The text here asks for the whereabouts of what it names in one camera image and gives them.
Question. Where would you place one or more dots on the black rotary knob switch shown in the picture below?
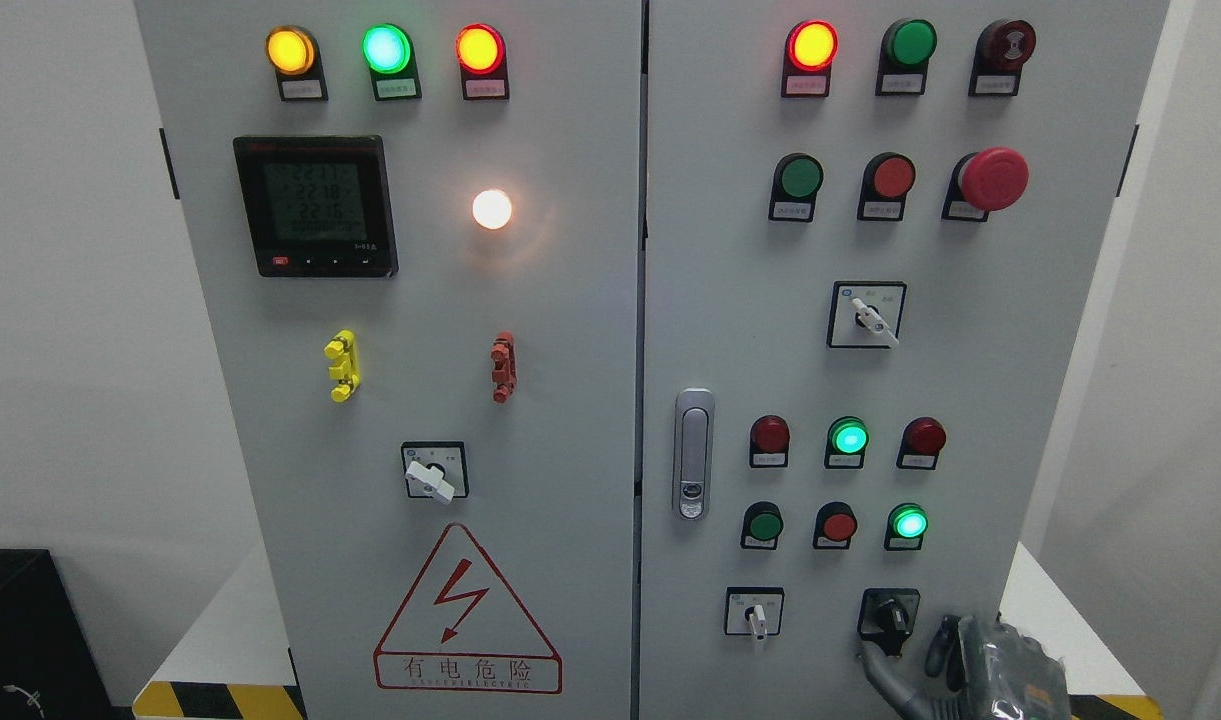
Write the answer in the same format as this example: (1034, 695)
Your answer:
(888, 617)

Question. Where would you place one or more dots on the red terminal connector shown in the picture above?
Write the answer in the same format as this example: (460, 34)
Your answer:
(504, 371)

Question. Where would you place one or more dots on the dark red indicator left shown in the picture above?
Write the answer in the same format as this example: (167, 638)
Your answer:
(769, 442)

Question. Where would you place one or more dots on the dark red indicator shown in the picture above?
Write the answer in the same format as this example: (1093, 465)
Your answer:
(769, 442)
(922, 443)

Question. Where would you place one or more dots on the white glowing indicator light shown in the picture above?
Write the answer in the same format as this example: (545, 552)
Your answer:
(492, 209)

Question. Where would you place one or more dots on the green push button lower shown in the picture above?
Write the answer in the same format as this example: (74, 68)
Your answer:
(762, 526)

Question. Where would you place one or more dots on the green push button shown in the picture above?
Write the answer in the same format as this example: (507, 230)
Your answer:
(762, 526)
(906, 48)

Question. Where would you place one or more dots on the grey left cabinet door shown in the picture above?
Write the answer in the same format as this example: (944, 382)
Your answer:
(551, 471)

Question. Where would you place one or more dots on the grey cabinet door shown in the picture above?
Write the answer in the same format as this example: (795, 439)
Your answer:
(551, 471)
(740, 305)

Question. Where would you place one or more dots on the green lit indicator middle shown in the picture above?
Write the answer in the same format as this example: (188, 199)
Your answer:
(848, 438)

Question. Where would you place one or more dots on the green lit indicator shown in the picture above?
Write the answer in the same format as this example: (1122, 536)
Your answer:
(905, 528)
(848, 438)

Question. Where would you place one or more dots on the green push button second row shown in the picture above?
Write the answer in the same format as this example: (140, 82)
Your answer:
(797, 180)

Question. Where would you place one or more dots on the yellow terminal connector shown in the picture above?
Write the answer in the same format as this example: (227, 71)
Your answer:
(343, 369)

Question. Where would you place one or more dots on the red push button lower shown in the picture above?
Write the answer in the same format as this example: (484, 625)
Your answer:
(835, 526)

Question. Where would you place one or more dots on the grey right cabinet door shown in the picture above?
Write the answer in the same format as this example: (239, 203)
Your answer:
(740, 305)

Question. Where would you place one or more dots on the red electrical warning sticker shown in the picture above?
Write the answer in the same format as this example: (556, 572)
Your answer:
(461, 627)

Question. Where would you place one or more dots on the dark red indicator right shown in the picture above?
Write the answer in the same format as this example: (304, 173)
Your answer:
(922, 443)

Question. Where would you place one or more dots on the black digital power meter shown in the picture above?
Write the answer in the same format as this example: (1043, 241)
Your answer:
(317, 206)

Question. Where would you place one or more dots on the red push button second row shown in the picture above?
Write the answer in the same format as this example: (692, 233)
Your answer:
(886, 181)

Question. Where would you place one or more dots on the red-orange indicator light left door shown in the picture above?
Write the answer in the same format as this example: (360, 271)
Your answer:
(481, 54)

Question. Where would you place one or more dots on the green lit indicator lower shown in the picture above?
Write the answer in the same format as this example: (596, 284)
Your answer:
(905, 528)

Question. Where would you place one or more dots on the red lit indicator right door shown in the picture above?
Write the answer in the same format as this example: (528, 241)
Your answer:
(809, 51)

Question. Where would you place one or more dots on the green indicator light top left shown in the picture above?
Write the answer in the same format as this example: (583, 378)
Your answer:
(390, 58)

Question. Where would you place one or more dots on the red emergency stop button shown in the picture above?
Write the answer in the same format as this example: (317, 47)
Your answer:
(982, 182)

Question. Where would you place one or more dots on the green push button top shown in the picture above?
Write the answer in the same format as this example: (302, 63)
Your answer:
(906, 48)

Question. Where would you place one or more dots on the yellow indicator light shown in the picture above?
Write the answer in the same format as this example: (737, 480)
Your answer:
(294, 55)

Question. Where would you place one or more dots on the dark red buzzer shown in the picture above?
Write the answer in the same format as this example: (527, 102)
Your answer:
(1001, 50)

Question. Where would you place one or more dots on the black box lower left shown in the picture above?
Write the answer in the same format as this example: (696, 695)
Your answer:
(46, 668)

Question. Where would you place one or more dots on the silver door handle lock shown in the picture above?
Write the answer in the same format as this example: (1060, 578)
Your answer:
(694, 413)

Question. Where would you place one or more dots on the white selector switch left door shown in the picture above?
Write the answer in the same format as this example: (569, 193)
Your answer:
(436, 470)

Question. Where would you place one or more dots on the white selector switch upper right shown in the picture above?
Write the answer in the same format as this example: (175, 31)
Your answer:
(866, 314)

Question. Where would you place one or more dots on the white selector switch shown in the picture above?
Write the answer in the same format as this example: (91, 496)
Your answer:
(866, 314)
(754, 611)

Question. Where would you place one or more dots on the white selector switch lower right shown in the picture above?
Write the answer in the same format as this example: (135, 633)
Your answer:
(754, 611)

